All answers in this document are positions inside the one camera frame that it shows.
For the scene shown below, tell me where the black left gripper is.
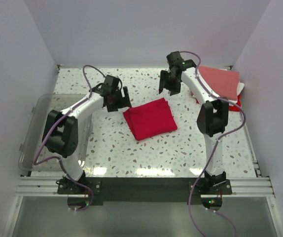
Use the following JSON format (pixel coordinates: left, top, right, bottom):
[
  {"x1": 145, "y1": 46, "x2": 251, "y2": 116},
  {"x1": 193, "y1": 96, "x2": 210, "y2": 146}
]
[{"x1": 107, "y1": 86, "x2": 132, "y2": 112}]

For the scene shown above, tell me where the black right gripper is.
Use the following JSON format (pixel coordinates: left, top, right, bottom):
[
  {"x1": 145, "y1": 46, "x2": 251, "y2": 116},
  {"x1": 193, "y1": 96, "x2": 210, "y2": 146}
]
[{"x1": 159, "y1": 70, "x2": 181, "y2": 96}]

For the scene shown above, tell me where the crimson red t-shirt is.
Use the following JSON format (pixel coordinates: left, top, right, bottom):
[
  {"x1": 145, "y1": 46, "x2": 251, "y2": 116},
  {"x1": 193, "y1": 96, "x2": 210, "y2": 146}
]
[{"x1": 123, "y1": 98, "x2": 177, "y2": 141}]

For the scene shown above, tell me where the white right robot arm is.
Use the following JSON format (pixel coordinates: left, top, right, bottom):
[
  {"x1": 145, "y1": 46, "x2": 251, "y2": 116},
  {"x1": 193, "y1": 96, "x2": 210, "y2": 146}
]
[{"x1": 158, "y1": 51, "x2": 229, "y2": 194}]

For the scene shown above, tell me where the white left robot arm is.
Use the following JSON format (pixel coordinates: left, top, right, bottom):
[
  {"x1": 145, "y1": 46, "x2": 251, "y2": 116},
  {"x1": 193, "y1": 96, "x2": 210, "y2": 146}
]
[{"x1": 40, "y1": 75, "x2": 131, "y2": 194}]

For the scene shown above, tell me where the folded pink t-shirt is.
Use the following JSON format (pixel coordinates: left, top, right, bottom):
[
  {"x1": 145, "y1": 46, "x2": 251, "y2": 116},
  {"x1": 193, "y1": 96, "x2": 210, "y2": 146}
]
[{"x1": 198, "y1": 66, "x2": 240, "y2": 101}]

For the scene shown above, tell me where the folded red t-shirt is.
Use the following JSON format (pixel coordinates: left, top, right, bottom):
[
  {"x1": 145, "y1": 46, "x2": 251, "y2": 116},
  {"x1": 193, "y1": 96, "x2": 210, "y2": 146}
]
[{"x1": 195, "y1": 94, "x2": 243, "y2": 112}]

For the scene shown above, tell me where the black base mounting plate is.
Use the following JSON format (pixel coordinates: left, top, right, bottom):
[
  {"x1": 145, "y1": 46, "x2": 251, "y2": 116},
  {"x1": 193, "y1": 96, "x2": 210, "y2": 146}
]
[{"x1": 56, "y1": 177, "x2": 233, "y2": 208}]

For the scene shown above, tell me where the clear plastic bin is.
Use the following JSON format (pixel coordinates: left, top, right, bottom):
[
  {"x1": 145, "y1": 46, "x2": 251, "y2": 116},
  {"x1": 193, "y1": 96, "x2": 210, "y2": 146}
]
[{"x1": 17, "y1": 93, "x2": 95, "y2": 173}]

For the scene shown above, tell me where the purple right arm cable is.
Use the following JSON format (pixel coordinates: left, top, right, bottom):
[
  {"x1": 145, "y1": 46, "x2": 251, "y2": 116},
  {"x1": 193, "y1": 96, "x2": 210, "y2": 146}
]
[{"x1": 179, "y1": 51, "x2": 247, "y2": 237}]

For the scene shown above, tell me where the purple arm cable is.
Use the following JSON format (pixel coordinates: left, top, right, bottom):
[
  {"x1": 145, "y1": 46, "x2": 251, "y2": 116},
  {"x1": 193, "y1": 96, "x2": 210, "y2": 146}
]
[
  {"x1": 33, "y1": 65, "x2": 107, "y2": 212},
  {"x1": 179, "y1": 51, "x2": 247, "y2": 237}
]

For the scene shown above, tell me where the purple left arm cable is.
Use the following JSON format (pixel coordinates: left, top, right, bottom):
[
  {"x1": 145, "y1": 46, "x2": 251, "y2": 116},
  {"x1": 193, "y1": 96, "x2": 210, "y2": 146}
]
[{"x1": 33, "y1": 65, "x2": 107, "y2": 212}]

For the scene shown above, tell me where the aluminium extrusion rail frame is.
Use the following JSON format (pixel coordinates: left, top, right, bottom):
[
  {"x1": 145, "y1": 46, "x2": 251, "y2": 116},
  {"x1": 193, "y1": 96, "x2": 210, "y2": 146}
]
[{"x1": 3, "y1": 64, "x2": 283, "y2": 237}]

